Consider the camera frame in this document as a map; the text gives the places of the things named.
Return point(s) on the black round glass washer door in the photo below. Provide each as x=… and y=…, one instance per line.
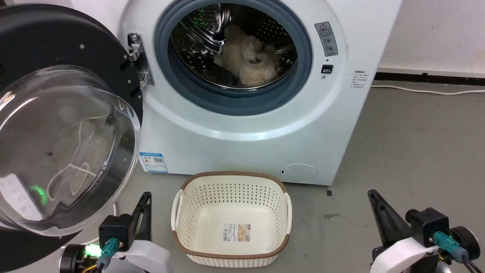
x=68, y=151

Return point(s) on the round white filter cover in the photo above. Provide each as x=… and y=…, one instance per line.
x=299, y=173

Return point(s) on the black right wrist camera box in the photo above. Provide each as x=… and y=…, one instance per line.
x=428, y=225

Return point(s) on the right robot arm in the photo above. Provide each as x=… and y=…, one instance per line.
x=466, y=242

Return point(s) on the chrome door hinge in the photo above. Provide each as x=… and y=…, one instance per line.
x=138, y=49

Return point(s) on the basket product label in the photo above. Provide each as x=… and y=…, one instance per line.
x=236, y=232

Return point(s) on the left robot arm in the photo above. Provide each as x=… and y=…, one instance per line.
x=77, y=259

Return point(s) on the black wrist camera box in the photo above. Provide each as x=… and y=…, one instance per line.
x=428, y=225
x=115, y=229

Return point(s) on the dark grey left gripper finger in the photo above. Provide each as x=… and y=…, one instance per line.
x=143, y=218

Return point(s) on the blue energy label sticker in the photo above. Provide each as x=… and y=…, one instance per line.
x=153, y=162

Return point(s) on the black door latch socket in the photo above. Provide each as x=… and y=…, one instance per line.
x=327, y=69

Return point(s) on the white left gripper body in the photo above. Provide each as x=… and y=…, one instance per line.
x=146, y=258

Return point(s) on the perforated steel washer drum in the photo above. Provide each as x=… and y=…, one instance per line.
x=197, y=41

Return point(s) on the grey warning label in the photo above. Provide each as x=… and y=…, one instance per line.
x=326, y=39

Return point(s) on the cream fluffy plush garment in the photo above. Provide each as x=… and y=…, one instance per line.
x=251, y=62

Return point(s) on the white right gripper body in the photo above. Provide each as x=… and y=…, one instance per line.
x=405, y=256

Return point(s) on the cream perforated laundry basket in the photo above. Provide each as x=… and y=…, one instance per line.
x=231, y=212

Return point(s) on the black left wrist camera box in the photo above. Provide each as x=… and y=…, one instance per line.
x=115, y=229

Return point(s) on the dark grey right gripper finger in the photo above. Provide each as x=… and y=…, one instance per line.
x=386, y=220

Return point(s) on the white front-load washing machine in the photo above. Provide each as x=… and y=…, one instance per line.
x=246, y=151

